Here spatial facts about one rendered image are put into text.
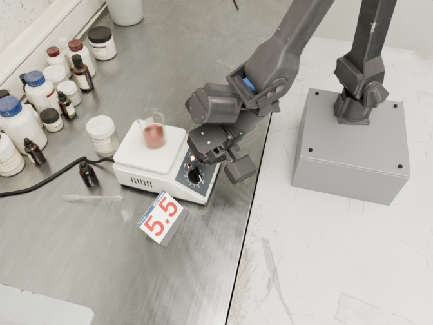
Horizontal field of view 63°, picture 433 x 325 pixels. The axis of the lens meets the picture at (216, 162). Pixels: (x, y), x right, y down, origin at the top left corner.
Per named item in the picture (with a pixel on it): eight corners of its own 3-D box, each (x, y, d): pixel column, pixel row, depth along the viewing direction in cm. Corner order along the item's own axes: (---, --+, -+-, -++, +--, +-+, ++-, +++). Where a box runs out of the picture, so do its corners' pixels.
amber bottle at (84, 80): (86, 80, 99) (76, 50, 91) (96, 85, 98) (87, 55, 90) (76, 88, 97) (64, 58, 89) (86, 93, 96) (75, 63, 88)
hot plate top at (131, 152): (187, 131, 76) (187, 129, 76) (167, 175, 69) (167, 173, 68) (136, 120, 78) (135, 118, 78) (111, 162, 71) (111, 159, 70)
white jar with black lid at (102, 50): (103, 44, 109) (96, 23, 104) (121, 50, 108) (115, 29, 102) (89, 57, 106) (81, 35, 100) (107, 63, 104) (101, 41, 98)
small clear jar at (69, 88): (62, 108, 92) (54, 92, 88) (66, 95, 95) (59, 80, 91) (79, 107, 92) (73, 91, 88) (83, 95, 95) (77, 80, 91)
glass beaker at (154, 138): (136, 144, 73) (129, 117, 67) (155, 129, 76) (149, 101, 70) (158, 158, 71) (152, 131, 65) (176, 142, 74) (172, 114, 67)
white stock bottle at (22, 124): (45, 153, 83) (21, 113, 73) (13, 157, 82) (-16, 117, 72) (49, 131, 87) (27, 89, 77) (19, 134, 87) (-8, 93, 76)
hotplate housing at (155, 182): (222, 160, 82) (223, 137, 75) (205, 208, 74) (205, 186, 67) (133, 140, 85) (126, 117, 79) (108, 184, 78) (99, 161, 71)
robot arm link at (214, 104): (270, 54, 58) (209, 44, 52) (296, 84, 54) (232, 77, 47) (241, 108, 66) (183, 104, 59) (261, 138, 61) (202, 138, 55)
